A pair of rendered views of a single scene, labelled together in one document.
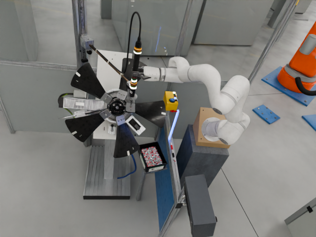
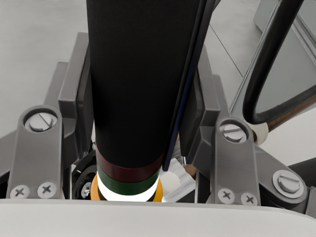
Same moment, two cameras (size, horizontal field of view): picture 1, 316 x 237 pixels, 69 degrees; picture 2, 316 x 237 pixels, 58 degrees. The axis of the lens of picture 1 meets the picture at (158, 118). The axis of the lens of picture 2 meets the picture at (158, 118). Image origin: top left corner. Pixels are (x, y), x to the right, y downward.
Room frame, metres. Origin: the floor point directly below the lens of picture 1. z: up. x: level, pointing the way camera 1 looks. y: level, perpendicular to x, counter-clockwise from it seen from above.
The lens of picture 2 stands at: (1.22, 0.13, 1.56)
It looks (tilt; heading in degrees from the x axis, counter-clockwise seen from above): 48 degrees down; 95
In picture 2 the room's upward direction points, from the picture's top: 10 degrees clockwise
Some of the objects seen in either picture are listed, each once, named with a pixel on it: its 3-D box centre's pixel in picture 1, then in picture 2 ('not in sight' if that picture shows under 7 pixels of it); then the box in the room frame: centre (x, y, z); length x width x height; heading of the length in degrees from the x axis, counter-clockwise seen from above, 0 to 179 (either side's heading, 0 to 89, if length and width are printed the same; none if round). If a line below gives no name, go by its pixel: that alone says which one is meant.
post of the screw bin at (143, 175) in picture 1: (142, 179); not in sight; (1.14, 0.01, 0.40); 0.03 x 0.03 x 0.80; 29
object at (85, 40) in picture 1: (86, 42); not in sight; (1.61, 0.68, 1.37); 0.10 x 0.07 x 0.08; 49
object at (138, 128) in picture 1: (134, 124); not in sight; (1.25, 0.16, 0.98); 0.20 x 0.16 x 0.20; 14
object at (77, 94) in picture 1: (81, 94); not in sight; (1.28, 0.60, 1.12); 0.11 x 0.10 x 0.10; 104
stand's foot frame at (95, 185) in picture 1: (108, 170); not in sight; (1.36, 0.39, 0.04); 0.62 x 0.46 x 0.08; 14
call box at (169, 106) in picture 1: (170, 101); not in sight; (1.58, -0.07, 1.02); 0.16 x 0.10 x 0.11; 14
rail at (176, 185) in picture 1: (170, 152); not in sight; (1.20, -0.17, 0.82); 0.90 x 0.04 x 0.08; 14
